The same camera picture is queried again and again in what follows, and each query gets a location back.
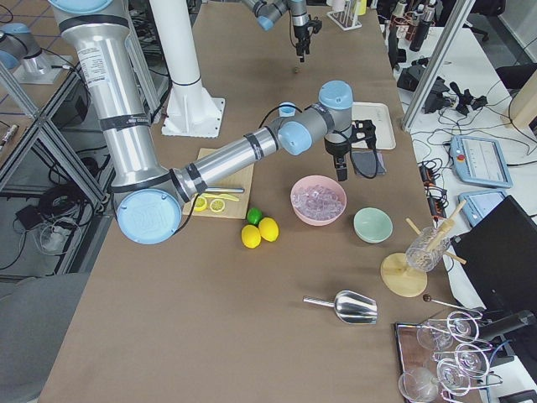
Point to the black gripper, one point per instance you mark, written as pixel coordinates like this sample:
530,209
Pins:
300,32
336,149

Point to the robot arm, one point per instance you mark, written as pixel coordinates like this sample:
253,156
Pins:
234,99
268,13

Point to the clear ice cubes pile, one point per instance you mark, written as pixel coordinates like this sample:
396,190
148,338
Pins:
317,202

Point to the light blue cup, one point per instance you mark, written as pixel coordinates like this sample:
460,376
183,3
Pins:
286,109

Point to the steel ice scoop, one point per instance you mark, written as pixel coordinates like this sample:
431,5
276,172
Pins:
350,307

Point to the dark grey cloth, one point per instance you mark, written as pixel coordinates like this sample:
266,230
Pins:
368,164

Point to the pink bowl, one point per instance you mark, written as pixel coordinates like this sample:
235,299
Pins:
312,180

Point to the beige rabbit tray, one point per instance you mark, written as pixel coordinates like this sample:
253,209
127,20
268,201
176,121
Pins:
378,113

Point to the green bowl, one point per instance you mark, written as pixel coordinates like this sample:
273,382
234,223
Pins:
372,225

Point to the yellow lemon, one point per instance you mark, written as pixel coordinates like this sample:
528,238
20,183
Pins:
250,236
269,229

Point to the wooden cutting board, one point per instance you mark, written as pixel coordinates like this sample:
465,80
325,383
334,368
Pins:
235,201

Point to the green lime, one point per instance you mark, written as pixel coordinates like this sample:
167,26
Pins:
254,216

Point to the clear glass on stand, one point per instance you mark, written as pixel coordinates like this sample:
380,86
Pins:
423,256

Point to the lemon slice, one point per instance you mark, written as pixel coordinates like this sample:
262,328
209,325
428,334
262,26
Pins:
200,204
217,205

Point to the wooden glass stand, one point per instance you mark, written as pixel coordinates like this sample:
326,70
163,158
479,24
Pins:
405,274

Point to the knife on board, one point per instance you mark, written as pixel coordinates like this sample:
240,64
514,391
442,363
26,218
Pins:
223,189

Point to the blue teach pendant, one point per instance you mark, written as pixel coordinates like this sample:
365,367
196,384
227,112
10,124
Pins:
480,203
479,162

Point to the wine glasses tray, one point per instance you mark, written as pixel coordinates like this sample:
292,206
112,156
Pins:
443,359

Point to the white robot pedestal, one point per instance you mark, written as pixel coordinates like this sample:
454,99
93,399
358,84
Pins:
191,110

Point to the aluminium frame post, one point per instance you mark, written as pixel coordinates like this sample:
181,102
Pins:
454,23

